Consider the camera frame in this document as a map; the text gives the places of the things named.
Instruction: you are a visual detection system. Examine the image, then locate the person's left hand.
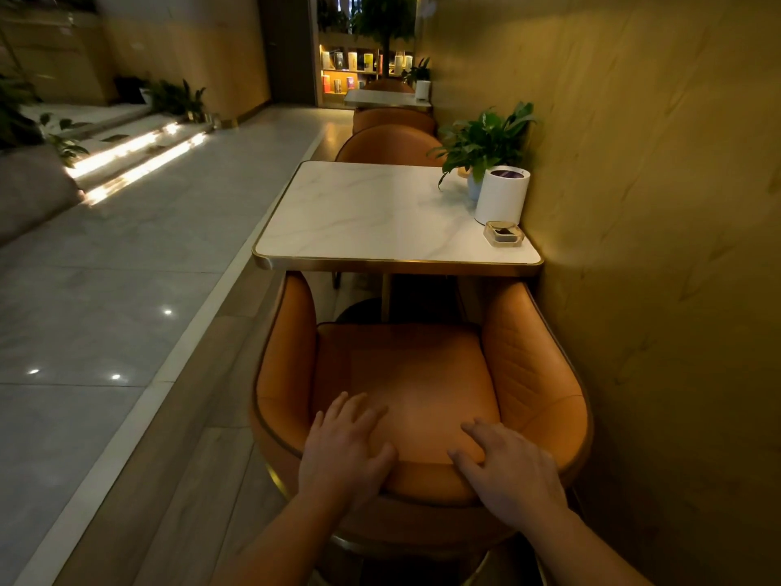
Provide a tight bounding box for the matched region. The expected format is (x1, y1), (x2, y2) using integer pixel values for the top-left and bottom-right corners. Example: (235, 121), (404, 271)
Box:
(298, 391), (399, 514)

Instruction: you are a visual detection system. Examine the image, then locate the person's right hand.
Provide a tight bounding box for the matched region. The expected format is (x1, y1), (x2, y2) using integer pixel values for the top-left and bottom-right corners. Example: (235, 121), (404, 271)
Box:
(447, 418), (569, 531)

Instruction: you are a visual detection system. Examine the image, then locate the person's right forearm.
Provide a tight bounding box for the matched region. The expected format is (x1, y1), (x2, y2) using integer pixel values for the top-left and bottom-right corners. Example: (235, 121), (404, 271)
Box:
(506, 500), (654, 586)

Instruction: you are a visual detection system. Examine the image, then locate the person's left forearm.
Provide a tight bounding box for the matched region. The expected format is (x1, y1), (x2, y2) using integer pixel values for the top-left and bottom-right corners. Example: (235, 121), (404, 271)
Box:
(210, 488), (361, 586)

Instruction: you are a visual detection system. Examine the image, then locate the marble table with gold rim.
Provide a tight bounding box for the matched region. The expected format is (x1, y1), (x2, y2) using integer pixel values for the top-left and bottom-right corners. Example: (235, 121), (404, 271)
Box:
(252, 161), (544, 324)
(343, 89), (433, 113)

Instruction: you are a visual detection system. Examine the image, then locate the glass ashtray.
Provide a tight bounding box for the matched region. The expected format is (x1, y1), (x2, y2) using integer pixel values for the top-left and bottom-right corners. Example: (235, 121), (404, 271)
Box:
(483, 221), (526, 248)

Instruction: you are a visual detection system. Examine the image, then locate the stair light strip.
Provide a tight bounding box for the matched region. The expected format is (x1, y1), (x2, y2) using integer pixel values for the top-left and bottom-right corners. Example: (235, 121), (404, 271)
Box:
(66, 123), (184, 180)
(82, 133), (209, 207)

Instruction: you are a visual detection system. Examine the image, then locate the lit wooden display shelf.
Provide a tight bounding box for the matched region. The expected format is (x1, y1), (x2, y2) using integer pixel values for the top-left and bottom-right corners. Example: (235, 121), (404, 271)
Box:
(317, 30), (416, 108)

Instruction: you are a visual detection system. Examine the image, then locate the low green floor plant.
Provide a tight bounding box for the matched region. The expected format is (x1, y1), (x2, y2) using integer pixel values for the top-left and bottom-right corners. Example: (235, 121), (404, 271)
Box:
(146, 79), (209, 123)

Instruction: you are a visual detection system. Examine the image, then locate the black planter pot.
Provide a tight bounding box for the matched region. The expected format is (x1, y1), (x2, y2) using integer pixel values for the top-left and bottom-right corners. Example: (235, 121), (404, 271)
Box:
(114, 76), (148, 106)

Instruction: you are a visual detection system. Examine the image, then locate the tall indoor tree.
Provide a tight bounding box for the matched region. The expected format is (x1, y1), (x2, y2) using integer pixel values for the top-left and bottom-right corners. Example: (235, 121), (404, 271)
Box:
(352, 0), (418, 77)

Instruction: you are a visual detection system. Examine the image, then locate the large leafy floor plant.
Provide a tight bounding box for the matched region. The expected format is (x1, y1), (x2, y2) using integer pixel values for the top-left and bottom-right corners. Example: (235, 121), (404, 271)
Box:
(0, 73), (90, 169)

